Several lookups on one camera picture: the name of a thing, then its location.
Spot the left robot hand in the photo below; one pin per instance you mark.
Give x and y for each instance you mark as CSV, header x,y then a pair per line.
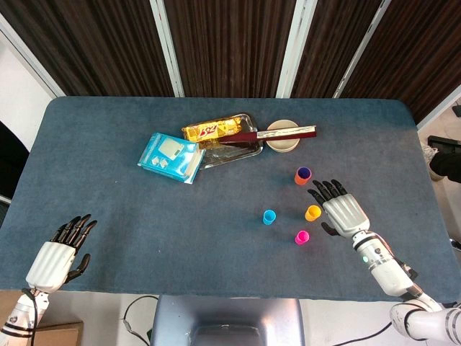
x,y
48,265

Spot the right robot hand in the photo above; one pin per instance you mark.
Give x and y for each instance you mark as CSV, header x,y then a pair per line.
x,y
345,214

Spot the yellow plastic cup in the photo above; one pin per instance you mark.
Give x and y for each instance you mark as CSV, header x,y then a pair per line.
x,y
312,213

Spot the pink plastic cup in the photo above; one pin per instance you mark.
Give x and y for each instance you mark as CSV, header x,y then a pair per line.
x,y
301,238

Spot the light blue plastic cup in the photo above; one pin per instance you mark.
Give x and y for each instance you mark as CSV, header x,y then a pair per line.
x,y
269,218

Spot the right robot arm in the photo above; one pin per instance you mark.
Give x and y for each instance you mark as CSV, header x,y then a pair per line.
x,y
389,274

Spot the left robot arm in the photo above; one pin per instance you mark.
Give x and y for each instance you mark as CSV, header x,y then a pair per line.
x,y
19,313

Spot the orange plastic cup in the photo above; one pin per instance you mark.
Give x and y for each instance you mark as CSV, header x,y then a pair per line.
x,y
299,181

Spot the brown cardboard box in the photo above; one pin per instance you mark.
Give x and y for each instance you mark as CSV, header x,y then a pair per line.
x,y
57,335

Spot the beige ceramic bowl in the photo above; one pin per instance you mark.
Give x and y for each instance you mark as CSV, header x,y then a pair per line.
x,y
284,146

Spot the dark red chopsticks box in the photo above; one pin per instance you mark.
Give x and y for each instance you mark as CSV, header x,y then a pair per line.
x,y
281,134

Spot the black curved panel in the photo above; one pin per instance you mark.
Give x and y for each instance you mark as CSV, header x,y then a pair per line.
x,y
11,162

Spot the black bag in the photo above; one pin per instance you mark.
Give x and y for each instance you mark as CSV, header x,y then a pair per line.
x,y
446,166

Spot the shiny metal tray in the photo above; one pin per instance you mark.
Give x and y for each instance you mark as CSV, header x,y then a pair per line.
x,y
230,155

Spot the blue tablecloth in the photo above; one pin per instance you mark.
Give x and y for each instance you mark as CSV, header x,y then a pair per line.
x,y
180,223

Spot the silver blue robot torso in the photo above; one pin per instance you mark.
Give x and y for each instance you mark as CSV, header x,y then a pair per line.
x,y
227,317

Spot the gold snack package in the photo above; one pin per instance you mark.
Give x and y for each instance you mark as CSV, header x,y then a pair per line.
x,y
209,130

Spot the dark brown partition panel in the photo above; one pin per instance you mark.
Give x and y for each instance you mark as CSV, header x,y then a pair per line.
x,y
414,47
90,43
331,43
230,43

